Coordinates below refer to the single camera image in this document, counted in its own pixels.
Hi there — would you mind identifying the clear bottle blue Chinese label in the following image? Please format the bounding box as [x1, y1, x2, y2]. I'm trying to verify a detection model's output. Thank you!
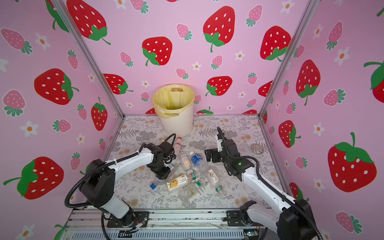
[190, 151, 204, 169]

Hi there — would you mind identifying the yellow bin liner bag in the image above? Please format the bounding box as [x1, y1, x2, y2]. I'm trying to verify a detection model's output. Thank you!
[152, 84, 195, 119]

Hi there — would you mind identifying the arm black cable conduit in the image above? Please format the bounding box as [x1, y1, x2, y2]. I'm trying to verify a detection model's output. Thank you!
[64, 133, 178, 209]
[221, 143, 323, 240]

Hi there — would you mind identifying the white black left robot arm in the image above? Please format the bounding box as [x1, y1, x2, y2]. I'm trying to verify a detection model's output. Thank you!
[79, 142, 175, 226]

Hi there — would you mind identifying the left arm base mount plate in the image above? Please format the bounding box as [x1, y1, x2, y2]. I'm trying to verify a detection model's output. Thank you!
[107, 211, 150, 229]

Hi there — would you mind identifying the clear bottle orange white label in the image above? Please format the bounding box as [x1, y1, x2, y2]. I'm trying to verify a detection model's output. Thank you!
[180, 153, 191, 171]

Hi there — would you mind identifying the white bottle red cap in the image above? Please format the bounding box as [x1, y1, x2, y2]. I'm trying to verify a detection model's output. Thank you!
[174, 137, 182, 157]

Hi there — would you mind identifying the left aluminium corner post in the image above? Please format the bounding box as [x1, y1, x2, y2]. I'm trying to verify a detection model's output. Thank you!
[50, 0, 124, 118]

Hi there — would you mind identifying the blue cap bottle blue label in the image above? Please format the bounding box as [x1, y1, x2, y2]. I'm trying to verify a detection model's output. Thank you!
[150, 176, 165, 190]

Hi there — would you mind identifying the aluminium frame rail front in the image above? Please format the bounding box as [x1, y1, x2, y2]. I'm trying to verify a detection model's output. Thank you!
[56, 208, 280, 240]

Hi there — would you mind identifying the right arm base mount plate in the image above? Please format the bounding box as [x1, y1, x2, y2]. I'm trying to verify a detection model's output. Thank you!
[223, 210, 264, 227]

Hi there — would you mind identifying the green cap bottle white label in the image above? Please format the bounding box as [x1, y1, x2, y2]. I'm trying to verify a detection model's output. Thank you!
[206, 168, 225, 195]

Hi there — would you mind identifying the sunflower label bottle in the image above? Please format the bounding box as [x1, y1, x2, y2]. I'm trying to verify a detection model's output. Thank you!
[166, 174, 194, 192]

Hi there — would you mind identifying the small bottle red green label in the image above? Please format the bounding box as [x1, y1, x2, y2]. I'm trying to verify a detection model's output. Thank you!
[186, 169, 202, 182]

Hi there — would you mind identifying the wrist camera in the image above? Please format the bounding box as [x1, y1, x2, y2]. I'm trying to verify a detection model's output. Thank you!
[159, 142, 175, 161]
[217, 127, 231, 155]

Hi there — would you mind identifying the cream plastic waste bin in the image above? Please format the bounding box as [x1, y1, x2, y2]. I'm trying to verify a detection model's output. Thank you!
[152, 84, 196, 138]

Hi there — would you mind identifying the right aluminium corner post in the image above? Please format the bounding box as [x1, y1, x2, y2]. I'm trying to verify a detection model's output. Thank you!
[259, 0, 320, 119]

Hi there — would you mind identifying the clear bottle green cap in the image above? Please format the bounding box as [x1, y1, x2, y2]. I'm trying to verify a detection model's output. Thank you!
[179, 179, 206, 202]

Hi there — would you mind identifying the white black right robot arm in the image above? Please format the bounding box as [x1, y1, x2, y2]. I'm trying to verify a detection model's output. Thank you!
[205, 138, 322, 240]

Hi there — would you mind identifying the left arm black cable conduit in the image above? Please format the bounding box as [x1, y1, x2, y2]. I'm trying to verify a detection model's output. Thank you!
[64, 133, 178, 209]

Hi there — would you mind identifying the aluminium corner post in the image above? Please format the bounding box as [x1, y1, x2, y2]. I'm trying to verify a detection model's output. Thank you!
[50, 0, 124, 118]
[259, 0, 320, 119]

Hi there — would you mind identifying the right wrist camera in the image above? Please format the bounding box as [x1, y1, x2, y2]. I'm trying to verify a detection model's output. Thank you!
[217, 127, 231, 155]

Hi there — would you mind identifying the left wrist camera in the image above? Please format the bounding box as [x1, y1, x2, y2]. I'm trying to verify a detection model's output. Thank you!
[159, 142, 175, 161]

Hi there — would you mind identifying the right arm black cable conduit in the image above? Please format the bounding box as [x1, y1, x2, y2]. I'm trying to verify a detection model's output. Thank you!
[221, 143, 323, 240]

